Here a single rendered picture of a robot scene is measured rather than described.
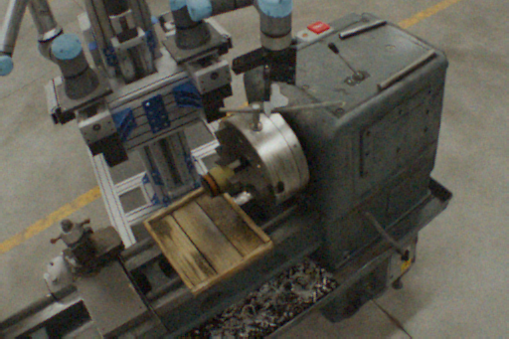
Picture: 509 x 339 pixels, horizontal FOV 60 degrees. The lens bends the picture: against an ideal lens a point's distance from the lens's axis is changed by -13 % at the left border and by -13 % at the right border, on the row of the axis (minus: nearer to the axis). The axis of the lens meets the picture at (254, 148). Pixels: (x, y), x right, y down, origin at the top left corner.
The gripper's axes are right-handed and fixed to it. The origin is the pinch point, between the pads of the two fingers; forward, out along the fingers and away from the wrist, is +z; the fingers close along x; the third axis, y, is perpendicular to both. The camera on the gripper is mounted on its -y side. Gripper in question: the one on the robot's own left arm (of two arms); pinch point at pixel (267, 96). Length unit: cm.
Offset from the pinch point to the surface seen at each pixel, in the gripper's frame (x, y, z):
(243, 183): -12.2, -6.8, 24.2
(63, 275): -40, -68, 48
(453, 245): 20, 97, 128
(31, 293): -18, -139, 154
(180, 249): -24, -27, 47
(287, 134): -1.5, 5.5, 14.0
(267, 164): -10.5, 0.4, 16.4
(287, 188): -12.1, 6.3, 25.8
